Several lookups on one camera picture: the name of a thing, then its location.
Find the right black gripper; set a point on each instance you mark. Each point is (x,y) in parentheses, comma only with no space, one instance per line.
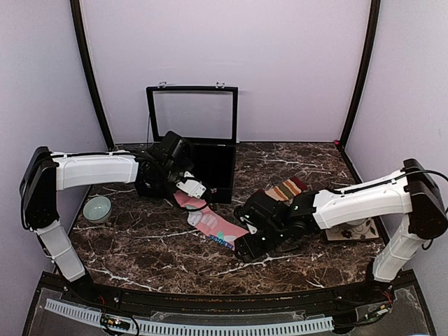
(248,250)

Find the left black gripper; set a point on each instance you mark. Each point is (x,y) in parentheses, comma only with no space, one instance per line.
(188,164)

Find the pink patterned sock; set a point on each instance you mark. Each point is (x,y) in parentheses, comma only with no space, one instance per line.
(210,223)

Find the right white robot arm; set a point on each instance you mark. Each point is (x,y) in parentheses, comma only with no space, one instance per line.
(410,191)

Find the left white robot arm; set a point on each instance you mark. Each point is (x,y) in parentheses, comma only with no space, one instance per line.
(49,173)

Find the striped beige sock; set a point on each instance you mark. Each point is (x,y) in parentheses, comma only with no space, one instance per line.
(287,190)

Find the black display case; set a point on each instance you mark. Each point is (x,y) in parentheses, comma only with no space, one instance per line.
(206,116)

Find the pale green ceramic bowl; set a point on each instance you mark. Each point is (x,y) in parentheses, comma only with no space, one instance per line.
(98,209)

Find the floral square coaster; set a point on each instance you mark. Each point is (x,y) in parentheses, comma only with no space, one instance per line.
(359,230)

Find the right circuit board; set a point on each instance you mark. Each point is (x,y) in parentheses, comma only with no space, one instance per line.
(378,312)

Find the left green circuit board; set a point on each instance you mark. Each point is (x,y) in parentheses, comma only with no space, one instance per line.
(111,322)

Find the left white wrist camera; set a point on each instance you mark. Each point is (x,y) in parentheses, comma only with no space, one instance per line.
(191,185)

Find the black front rail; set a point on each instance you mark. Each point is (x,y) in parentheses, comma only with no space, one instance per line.
(328,301)

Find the white slotted cable duct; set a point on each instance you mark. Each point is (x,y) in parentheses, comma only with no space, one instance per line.
(143,326)

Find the left black frame post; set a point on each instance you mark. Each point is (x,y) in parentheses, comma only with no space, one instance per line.
(82,42)

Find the black frame post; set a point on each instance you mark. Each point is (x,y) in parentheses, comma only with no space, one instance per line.
(82,42)
(368,46)

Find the right black frame post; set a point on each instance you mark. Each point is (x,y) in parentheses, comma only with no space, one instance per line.
(368,46)

